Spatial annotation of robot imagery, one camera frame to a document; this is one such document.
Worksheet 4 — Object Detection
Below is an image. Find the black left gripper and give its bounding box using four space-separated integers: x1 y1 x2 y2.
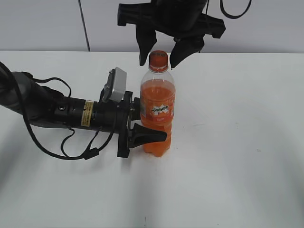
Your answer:
117 91 167 158

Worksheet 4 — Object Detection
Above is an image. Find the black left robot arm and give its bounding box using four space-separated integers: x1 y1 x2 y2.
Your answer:
0 64 167 158

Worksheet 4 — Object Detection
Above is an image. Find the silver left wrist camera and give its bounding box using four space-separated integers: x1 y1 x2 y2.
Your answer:
99 67 127 103

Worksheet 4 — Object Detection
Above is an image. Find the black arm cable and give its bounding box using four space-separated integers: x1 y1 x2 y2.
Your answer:
0 62 114 161
204 0 253 19

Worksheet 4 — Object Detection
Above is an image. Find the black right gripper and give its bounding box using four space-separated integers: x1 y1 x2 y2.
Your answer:
117 0 226 68

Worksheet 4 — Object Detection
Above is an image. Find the orange Mirinda soda bottle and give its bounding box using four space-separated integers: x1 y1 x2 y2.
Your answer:
140 68 177 158

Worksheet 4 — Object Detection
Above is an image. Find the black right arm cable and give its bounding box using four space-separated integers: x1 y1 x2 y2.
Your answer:
204 0 253 19

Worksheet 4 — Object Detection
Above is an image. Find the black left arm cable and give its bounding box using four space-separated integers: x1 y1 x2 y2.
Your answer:
0 62 114 161

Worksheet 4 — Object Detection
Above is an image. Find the orange bottle cap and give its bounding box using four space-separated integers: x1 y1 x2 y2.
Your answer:
149 50 168 73

